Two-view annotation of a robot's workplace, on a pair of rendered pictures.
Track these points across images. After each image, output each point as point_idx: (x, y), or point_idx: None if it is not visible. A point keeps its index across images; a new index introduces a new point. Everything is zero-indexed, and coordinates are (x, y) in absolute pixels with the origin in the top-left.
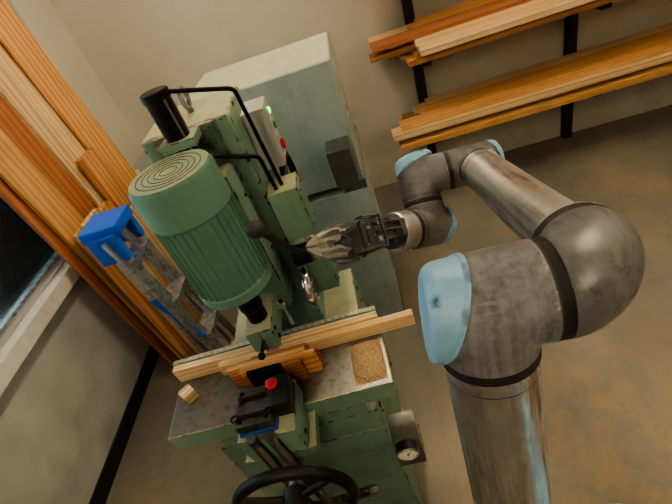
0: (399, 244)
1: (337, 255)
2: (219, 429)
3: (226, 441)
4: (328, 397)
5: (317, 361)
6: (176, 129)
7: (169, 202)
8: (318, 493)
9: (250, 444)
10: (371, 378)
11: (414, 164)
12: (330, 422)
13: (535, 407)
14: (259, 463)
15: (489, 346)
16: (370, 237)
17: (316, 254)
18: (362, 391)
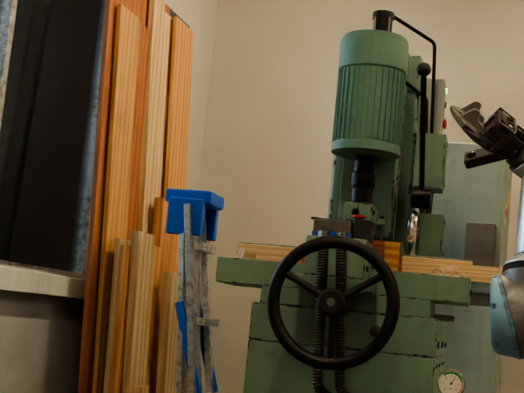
0: (523, 156)
1: (470, 126)
2: (273, 265)
3: (267, 290)
4: (398, 271)
5: (398, 256)
6: None
7: (374, 37)
8: (340, 353)
9: (322, 231)
10: (447, 273)
11: None
12: (382, 315)
13: None
14: (306, 280)
15: None
16: (503, 118)
17: (455, 113)
18: (434, 277)
